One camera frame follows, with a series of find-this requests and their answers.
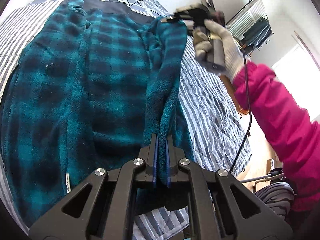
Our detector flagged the teal plaid fleece jacket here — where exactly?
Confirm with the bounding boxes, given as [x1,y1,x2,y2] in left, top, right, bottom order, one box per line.
[1,0,193,226]

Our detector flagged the right forearm pink sleeve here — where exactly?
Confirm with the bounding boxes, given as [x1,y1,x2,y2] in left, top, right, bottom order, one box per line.
[233,62,319,212]

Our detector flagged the dark green hanging clothes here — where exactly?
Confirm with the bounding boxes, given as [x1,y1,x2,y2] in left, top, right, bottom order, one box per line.
[241,17,272,55]

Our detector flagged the right hand white glove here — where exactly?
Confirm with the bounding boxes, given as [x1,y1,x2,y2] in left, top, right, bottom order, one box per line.
[193,20,250,81]

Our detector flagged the striped hanging cloth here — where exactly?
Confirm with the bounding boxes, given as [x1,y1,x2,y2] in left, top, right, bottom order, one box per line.
[226,0,266,40]

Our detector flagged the striped blue white quilt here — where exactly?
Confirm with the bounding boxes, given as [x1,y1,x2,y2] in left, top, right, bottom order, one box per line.
[1,1,252,239]

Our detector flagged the window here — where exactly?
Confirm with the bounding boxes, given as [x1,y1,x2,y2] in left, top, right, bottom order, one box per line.
[272,33,319,121]

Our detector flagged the striped trouser legs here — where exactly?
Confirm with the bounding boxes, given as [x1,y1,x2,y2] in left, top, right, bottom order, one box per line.
[254,181,295,219]

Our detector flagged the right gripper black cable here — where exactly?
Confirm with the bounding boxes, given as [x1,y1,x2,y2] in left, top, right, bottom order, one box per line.
[228,43,253,174]

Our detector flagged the black cable on bed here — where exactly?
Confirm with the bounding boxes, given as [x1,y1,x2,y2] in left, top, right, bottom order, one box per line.
[117,0,161,14]

